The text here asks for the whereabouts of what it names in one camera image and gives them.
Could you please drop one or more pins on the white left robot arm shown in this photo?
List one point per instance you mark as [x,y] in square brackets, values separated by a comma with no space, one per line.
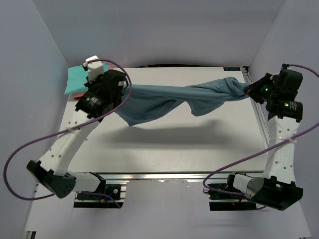
[51,170]

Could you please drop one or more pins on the blue label sticker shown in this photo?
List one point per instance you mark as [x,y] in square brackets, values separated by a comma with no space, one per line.
[231,68]

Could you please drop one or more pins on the blue t shirt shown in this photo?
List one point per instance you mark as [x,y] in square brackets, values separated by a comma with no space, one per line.
[149,102]

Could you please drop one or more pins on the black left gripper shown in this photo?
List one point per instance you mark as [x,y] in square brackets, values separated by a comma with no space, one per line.
[90,85]

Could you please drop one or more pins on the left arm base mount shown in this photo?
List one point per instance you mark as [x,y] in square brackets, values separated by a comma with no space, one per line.
[112,196]

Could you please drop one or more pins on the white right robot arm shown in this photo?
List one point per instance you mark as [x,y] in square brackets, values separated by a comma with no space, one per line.
[276,188]

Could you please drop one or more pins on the teal folded t shirt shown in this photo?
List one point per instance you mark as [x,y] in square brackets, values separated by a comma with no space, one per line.
[77,77]

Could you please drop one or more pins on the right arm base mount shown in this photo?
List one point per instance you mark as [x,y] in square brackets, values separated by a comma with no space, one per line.
[221,202]

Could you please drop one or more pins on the pink folded t shirt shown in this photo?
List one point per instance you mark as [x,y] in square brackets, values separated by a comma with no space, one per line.
[77,94]

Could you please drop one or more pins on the aluminium table frame rail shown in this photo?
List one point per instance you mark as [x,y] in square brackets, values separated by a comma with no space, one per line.
[258,111]

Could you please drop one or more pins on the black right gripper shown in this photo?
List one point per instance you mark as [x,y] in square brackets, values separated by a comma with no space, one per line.
[252,89]

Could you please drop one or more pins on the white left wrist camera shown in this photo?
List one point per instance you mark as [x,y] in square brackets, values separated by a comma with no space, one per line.
[94,67]

